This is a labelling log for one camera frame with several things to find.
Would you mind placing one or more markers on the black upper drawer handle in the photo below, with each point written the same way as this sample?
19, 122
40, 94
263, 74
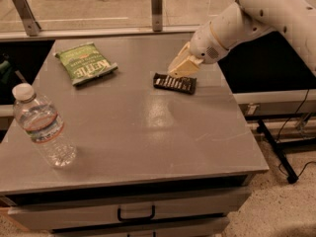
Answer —
128, 214

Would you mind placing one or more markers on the middle metal rail bracket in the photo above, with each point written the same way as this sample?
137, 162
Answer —
157, 15

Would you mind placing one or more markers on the green kettle chips bag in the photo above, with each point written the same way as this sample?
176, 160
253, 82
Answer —
84, 63

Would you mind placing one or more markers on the grey drawer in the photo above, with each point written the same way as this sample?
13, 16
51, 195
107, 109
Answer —
195, 227
112, 210

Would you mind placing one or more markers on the clear plastic water bottle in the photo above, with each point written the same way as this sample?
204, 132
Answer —
38, 117

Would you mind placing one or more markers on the dark chocolate rxbar wrapper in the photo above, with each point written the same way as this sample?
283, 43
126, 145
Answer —
186, 85

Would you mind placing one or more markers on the metal rail bracket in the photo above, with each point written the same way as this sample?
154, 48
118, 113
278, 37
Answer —
157, 15
31, 26

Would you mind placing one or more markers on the left metal rail bracket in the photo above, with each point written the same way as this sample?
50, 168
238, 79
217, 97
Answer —
31, 26

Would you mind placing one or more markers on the horizontal metal rail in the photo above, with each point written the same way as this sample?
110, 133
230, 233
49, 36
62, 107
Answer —
95, 33

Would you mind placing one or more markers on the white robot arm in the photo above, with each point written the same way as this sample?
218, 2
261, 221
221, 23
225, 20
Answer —
246, 20

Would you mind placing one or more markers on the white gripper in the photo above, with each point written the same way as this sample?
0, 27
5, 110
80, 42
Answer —
204, 46

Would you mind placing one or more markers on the grey lower drawer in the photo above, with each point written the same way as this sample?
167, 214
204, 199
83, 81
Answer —
195, 227

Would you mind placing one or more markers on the grey upper drawer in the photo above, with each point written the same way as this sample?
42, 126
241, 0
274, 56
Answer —
112, 210

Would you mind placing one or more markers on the black stand leg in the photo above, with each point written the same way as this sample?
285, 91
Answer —
291, 175

